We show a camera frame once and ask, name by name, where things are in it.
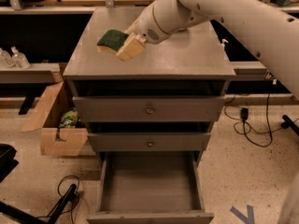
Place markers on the green and yellow sponge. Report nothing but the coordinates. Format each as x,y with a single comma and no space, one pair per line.
112,41

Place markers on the open cardboard box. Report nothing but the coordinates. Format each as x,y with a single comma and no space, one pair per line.
65,142

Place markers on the grey wooden drawer cabinet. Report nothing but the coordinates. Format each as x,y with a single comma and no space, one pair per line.
190,64

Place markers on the grey top drawer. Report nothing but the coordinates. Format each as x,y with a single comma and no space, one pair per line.
95,109

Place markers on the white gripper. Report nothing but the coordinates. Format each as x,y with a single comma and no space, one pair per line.
149,26

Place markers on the green snack bag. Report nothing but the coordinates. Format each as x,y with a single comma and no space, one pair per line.
69,119

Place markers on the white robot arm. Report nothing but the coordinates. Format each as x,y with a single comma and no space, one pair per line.
270,35

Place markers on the small white pump bottle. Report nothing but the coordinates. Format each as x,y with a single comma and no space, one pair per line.
224,43

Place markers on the grey open bottom drawer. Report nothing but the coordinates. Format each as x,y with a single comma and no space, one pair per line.
150,188

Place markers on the black stand base left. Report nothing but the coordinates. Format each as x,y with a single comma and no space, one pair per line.
13,188

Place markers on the black stand leg right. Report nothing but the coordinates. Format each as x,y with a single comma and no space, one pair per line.
288,123

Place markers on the clear sanitizer bottle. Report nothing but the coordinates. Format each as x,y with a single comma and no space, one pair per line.
5,59
19,59

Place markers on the grey middle drawer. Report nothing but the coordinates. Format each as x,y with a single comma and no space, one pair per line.
149,141

